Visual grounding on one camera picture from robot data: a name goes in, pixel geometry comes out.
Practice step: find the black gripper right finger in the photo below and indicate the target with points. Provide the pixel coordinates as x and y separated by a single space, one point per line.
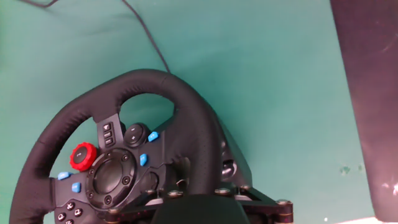
264 205

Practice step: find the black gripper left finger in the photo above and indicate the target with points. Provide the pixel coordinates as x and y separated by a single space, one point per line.
140 207

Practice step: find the black leather steering wheel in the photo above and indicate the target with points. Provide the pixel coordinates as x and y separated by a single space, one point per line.
192 130

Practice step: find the green table mat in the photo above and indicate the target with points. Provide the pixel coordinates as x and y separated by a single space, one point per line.
264 93

